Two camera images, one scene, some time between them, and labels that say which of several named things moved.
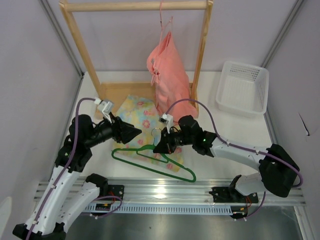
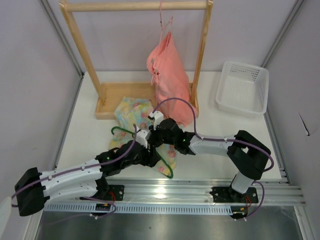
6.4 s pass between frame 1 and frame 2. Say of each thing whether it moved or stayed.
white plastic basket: stayed
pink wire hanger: stayed
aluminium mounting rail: stayed
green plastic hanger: moved
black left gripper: moved
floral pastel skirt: stayed
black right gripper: moved
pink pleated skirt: stayed
